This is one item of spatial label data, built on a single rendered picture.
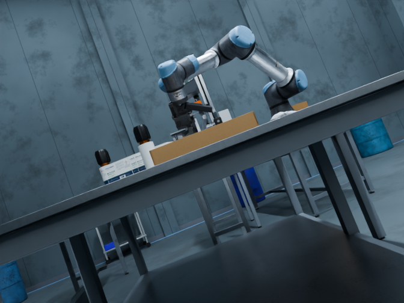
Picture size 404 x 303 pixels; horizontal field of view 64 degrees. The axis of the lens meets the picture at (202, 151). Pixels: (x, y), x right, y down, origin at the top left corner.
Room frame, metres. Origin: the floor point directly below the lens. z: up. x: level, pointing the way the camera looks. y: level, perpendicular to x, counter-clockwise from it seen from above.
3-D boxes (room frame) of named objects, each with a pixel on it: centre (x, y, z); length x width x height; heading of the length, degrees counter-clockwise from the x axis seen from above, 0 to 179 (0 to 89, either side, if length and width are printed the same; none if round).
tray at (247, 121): (0.90, -0.01, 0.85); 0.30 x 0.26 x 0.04; 1
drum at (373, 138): (6.84, -3.40, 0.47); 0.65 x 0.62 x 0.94; 100
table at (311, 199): (4.46, -1.01, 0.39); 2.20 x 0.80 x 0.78; 10
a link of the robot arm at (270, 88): (1.88, -0.52, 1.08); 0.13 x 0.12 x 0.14; 40
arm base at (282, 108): (1.89, -0.52, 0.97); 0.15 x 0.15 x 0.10
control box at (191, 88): (2.00, -0.08, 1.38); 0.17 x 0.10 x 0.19; 56
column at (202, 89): (1.94, -0.14, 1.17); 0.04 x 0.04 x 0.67; 1
